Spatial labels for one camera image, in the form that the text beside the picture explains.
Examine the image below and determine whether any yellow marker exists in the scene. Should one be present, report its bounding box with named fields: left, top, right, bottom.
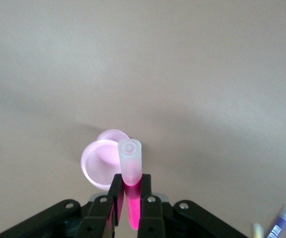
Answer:
left=251, top=223, right=265, bottom=238

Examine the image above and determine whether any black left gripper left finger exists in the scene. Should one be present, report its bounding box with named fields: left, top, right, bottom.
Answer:
left=77, top=173, right=125, bottom=238

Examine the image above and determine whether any purple marker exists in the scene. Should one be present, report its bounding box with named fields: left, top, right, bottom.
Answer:
left=266, top=203, right=286, bottom=238

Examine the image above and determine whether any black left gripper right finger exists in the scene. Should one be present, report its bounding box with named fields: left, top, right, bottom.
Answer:
left=137, top=173, right=168, bottom=238

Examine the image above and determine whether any pink cup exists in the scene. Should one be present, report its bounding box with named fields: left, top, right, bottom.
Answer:
left=80, top=128, right=131, bottom=191

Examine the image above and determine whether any pink marker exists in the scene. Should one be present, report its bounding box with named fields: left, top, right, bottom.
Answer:
left=117, top=138, right=143, bottom=230

